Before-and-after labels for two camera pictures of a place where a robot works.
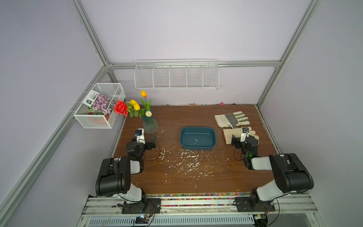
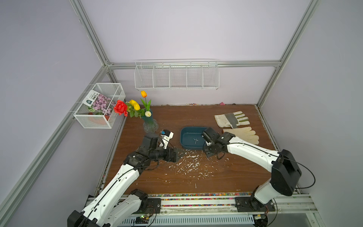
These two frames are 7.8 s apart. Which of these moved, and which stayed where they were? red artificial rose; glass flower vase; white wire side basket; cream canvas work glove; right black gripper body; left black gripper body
Moved: left black gripper body; right black gripper body
Stayed: white wire side basket; red artificial rose; glass flower vase; cream canvas work glove
